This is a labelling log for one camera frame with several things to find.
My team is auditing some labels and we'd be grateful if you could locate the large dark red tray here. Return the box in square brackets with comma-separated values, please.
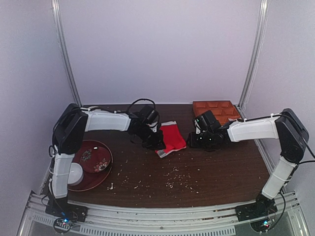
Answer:
[68, 140, 113, 192]

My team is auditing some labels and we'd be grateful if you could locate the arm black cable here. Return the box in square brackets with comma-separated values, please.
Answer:
[126, 98, 156, 116]
[267, 140, 315, 231]

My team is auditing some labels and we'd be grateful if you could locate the orange compartment tray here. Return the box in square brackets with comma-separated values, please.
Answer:
[192, 100, 241, 125]

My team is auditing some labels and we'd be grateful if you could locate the aluminium front rail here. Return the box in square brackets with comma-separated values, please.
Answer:
[23, 190, 305, 236]

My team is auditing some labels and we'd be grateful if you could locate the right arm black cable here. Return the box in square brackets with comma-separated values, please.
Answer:
[267, 140, 315, 231]

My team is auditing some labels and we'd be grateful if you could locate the white round cup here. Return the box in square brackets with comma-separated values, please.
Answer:
[67, 163, 83, 186]

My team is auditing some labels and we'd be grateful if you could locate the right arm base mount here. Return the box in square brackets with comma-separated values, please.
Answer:
[235, 195, 278, 222]

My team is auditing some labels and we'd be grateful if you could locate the red floral plate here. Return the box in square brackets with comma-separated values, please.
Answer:
[79, 147, 111, 174]

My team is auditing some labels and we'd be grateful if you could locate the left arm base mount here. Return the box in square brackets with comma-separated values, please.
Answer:
[45, 196, 88, 222]

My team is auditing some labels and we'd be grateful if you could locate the aluminium frame post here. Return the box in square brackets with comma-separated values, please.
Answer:
[238, 0, 270, 111]
[51, 0, 82, 107]

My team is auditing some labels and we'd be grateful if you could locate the right aluminium frame post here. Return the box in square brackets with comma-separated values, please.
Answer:
[238, 0, 270, 111]

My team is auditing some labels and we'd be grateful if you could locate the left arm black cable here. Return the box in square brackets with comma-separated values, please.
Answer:
[126, 98, 156, 116]

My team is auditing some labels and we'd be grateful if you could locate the red white underwear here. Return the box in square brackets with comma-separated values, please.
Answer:
[156, 121, 187, 158]

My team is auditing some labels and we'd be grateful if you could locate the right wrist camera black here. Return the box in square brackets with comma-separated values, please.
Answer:
[193, 110, 221, 134]

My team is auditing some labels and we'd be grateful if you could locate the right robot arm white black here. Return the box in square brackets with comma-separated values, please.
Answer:
[187, 108, 309, 201]

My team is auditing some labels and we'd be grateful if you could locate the left aluminium frame post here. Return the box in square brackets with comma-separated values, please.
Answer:
[51, 0, 82, 107]

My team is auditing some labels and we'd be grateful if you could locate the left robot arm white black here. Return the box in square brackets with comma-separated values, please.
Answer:
[49, 104, 165, 199]

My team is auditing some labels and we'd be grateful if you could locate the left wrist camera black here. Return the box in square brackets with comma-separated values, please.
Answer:
[138, 105, 159, 124]

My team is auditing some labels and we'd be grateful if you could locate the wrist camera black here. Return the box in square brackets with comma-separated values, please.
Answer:
[193, 110, 221, 134]
[138, 105, 159, 124]

